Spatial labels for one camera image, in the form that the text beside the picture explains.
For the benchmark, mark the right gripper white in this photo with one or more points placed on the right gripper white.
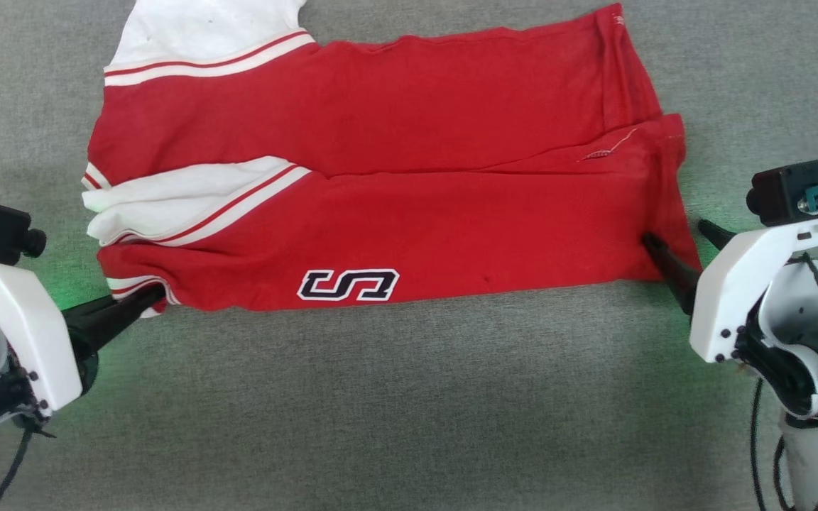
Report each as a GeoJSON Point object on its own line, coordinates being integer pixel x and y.
{"type": "Point", "coordinates": [732, 291]}

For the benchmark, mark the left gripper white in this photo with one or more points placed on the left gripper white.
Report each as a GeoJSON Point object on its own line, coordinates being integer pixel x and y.
{"type": "Point", "coordinates": [22, 326]}

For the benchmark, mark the red and white sports shirt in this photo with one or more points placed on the red and white sports shirt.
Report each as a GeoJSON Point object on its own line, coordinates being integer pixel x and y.
{"type": "Point", "coordinates": [416, 163]}

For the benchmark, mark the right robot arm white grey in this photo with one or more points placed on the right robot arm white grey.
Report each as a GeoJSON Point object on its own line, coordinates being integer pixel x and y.
{"type": "Point", "coordinates": [799, 454]}

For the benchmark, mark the grey fabric sofa seat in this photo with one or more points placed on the grey fabric sofa seat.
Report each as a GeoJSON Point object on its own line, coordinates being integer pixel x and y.
{"type": "Point", "coordinates": [409, 419]}

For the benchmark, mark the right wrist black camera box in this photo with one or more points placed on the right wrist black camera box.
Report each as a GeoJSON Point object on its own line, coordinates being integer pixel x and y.
{"type": "Point", "coordinates": [782, 191]}

